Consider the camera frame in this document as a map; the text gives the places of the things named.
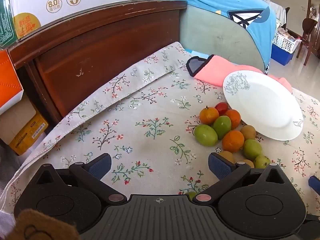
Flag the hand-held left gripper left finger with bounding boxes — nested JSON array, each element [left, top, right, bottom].
[[32, 153, 127, 204]]

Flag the brown cardboard box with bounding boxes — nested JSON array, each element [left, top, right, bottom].
[[0, 100, 37, 144]]

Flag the white plate with flower print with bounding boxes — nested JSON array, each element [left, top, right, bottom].
[[222, 70, 304, 141]]

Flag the orange cardboard box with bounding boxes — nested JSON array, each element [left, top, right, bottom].
[[0, 49, 24, 115]]

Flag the grey-green cushion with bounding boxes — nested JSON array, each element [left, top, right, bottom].
[[179, 5, 265, 72]]

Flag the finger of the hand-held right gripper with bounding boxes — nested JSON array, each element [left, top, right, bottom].
[[309, 176, 320, 193]]

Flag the brown plush cloth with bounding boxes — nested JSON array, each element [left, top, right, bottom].
[[14, 209, 80, 240]]

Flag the white plastic basket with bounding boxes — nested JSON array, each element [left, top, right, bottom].
[[272, 32, 300, 54]]

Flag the yellow cardboard box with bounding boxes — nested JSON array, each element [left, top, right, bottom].
[[10, 112, 49, 157]]

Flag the blue plastic bin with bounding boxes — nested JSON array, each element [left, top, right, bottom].
[[271, 44, 295, 66]]

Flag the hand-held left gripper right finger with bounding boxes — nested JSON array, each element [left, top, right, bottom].
[[195, 152, 292, 204]]

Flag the wooden chair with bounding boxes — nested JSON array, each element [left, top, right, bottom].
[[296, 17, 318, 65]]

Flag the floral cloth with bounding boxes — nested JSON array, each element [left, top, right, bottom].
[[0, 41, 320, 240]]

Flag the pink fleece cloth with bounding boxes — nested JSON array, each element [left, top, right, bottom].
[[186, 54, 293, 93]]

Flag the orange mandarin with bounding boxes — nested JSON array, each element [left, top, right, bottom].
[[199, 106, 220, 125], [225, 109, 242, 130], [222, 130, 245, 153]]

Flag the brown wooden headboard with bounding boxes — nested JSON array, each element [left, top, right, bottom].
[[7, 0, 188, 127]]

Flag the red cherry tomato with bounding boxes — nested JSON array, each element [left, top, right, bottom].
[[215, 102, 229, 116]]

